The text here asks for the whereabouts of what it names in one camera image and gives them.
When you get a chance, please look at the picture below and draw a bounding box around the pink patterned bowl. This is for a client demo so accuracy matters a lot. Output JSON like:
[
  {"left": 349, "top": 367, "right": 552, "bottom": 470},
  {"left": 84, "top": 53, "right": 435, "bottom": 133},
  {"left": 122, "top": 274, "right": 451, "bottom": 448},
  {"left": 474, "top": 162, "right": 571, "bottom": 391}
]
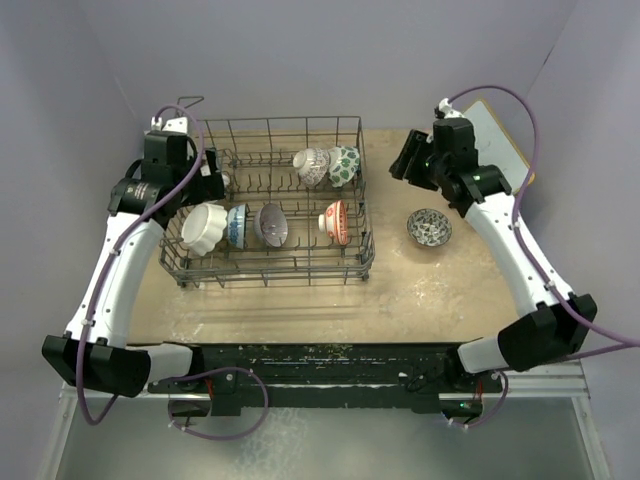
[{"left": 406, "top": 208, "right": 452, "bottom": 247}]

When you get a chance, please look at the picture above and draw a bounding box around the blue floral white bowl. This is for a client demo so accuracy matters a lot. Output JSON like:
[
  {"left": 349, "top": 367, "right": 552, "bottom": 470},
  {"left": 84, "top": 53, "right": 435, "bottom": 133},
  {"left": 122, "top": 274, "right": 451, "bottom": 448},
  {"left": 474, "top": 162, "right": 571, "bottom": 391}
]
[{"left": 227, "top": 204, "right": 248, "bottom": 249}]

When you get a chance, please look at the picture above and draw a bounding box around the orange red patterned bowl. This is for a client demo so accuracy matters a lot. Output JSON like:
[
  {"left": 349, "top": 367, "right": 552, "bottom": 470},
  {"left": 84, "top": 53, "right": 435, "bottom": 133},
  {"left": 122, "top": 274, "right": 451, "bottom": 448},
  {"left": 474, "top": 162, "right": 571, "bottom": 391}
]
[{"left": 318, "top": 200, "right": 348, "bottom": 246}]

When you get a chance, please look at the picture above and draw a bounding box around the purple striped bowl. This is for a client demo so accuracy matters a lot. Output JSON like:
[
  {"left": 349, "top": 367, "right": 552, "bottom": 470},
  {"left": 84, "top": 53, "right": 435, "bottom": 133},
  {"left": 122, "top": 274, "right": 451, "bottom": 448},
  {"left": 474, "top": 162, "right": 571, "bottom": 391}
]
[{"left": 253, "top": 203, "right": 288, "bottom": 248}]

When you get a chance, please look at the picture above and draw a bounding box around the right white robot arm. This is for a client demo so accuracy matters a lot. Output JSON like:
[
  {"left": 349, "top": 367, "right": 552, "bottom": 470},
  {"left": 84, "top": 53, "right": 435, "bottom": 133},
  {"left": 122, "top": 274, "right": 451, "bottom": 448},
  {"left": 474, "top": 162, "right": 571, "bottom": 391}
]
[{"left": 389, "top": 118, "right": 597, "bottom": 391}]

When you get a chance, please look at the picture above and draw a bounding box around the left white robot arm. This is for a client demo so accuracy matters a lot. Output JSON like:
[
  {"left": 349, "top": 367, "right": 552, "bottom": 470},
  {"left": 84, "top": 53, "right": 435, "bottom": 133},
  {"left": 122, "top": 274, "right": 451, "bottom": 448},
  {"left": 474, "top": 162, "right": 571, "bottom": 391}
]
[{"left": 42, "top": 131, "right": 224, "bottom": 398}]

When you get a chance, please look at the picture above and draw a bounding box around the green leaf patterned bowl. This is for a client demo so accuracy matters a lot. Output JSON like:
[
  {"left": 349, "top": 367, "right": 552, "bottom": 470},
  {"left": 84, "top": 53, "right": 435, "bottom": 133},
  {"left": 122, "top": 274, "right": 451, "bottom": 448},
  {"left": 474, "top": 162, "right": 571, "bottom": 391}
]
[{"left": 327, "top": 146, "right": 361, "bottom": 188}]

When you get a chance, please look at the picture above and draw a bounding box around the white fluted bowl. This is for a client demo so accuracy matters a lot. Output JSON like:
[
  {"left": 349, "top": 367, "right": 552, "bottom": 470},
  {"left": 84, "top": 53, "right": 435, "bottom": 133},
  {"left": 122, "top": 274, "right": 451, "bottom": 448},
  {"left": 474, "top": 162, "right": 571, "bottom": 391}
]
[{"left": 181, "top": 203, "right": 228, "bottom": 256}]

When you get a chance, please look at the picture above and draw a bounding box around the brown patterned white bowl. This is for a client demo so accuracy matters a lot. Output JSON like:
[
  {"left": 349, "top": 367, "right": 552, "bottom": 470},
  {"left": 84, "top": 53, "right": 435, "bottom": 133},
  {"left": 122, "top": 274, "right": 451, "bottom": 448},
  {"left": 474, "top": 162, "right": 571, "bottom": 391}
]
[{"left": 292, "top": 147, "right": 330, "bottom": 187}]

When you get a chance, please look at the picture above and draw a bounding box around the small whiteboard yellow frame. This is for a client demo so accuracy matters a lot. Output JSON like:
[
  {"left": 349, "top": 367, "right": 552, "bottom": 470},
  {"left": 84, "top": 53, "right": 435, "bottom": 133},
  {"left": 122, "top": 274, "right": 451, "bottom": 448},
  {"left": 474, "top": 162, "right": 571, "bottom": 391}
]
[{"left": 463, "top": 98, "right": 530, "bottom": 195}]

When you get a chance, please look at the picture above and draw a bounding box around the grey wire dish rack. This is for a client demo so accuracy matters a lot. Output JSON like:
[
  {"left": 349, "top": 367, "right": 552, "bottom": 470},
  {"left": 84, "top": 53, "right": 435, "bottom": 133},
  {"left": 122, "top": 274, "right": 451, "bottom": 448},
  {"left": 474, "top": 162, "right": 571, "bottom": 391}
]
[{"left": 159, "top": 115, "right": 375, "bottom": 287}]

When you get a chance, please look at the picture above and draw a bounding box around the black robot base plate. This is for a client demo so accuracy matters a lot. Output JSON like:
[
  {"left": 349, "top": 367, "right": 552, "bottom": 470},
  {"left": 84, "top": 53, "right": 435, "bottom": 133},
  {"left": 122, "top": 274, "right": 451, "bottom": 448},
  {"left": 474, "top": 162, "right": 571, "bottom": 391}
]
[{"left": 149, "top": 343, "right": 503, "bottom": 416}]

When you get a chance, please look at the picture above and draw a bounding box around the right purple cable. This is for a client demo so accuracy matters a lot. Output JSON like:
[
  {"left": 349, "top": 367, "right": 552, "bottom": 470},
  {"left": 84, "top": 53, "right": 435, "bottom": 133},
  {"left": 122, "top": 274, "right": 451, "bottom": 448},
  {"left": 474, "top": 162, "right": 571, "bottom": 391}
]
[{"left": 434, "top": 85, "right": 640, "bottom": 432}]

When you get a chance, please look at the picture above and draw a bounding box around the aluminium rail frame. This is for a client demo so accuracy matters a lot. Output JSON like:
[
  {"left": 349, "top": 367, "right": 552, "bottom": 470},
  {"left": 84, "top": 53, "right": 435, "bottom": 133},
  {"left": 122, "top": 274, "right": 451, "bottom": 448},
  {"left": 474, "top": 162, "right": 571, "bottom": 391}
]
[{"left": 38, "top": 362, "right": 612, "bottom": 479}]

